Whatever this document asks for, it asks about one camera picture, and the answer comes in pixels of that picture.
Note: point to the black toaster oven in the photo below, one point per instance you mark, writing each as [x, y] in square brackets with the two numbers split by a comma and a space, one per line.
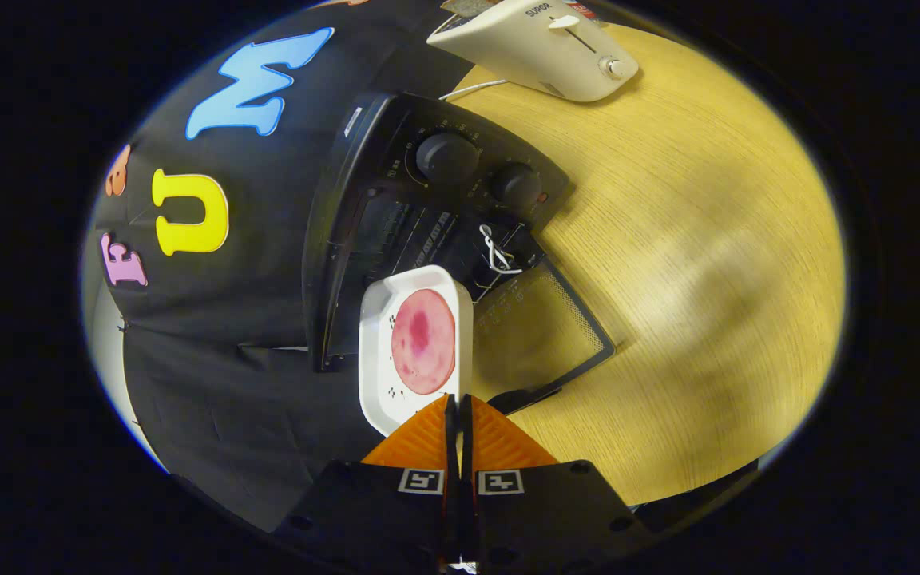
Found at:
[468, 192]

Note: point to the pink ham slice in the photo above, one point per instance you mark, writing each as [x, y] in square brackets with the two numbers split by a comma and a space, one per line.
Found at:
[428, 351]

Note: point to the white square plate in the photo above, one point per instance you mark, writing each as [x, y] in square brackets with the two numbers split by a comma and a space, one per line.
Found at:
[376, 375]

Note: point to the black backdrop cloth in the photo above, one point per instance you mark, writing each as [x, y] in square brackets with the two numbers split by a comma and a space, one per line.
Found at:
[228, 399]

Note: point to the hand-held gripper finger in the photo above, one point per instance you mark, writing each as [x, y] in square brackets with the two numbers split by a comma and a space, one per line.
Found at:
[451, 447]
[466, 447]

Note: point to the metal oven rack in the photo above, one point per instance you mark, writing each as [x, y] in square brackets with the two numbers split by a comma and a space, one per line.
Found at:
[428, 239]

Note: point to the white toaster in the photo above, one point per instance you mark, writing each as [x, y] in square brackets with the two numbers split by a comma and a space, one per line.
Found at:
[524, 48]

